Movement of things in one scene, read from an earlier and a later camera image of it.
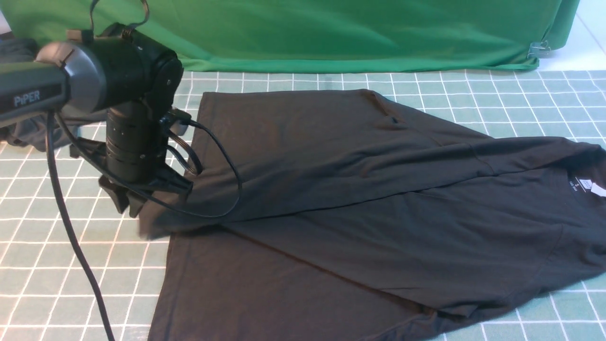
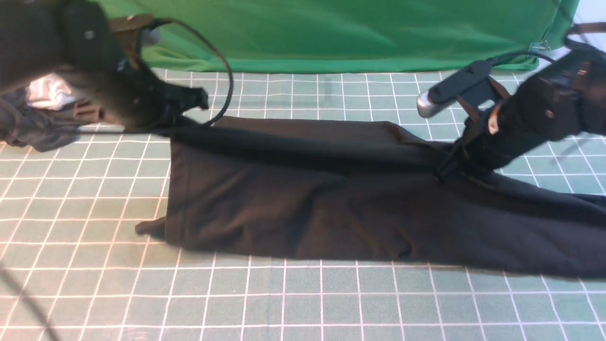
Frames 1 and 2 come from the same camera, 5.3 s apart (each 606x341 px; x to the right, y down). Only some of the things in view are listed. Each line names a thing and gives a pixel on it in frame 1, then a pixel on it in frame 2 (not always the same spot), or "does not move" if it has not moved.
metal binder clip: (538, 49) does not move
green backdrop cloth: (262, 35) does not move
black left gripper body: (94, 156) to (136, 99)
